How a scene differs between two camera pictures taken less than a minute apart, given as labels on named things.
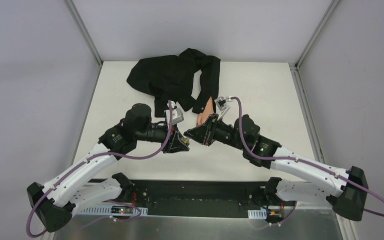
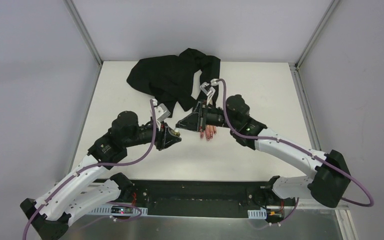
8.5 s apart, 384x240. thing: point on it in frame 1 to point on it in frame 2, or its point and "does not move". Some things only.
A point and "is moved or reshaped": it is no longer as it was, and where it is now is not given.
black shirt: x=171 y=79 does not move
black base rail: x=204 y=197 does not move
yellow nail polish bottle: x=185 y=140 is moved or reshaped
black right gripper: x=208 y=131 to x=202 y=117
